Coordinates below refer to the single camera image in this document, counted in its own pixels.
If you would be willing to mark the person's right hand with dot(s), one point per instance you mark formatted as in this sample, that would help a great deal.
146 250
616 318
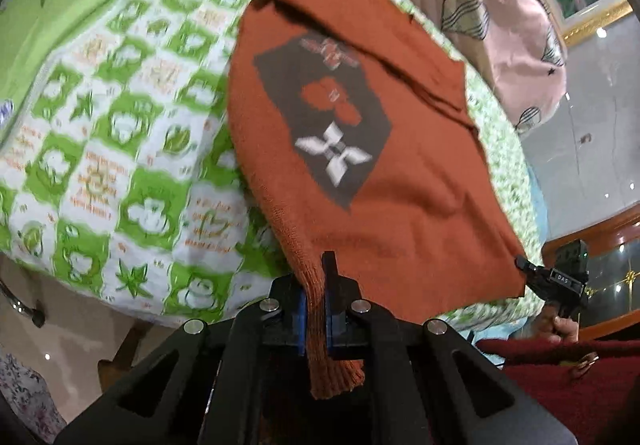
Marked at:
562 327

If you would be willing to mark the green patterned bedsheet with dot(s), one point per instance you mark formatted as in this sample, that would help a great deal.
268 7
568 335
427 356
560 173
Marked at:
140 150

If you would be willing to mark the grey floral cloth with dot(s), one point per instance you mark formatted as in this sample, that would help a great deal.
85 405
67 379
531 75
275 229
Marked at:
25 390

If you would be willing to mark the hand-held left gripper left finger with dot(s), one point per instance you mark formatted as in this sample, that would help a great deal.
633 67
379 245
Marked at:
300 325

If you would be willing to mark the dark red cloth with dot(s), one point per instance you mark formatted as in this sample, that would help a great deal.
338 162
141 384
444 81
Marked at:
575 400

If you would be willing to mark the orange knitted sweater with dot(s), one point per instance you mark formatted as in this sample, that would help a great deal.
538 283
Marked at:
400 205

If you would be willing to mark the wooden glass cabinet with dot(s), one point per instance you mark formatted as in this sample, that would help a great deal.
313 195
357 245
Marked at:
615 270

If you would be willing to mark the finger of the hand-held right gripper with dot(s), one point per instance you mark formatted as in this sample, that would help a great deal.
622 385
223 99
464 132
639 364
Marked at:
526 265

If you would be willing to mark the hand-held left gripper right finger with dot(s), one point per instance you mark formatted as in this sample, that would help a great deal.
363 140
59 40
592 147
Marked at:
328 325

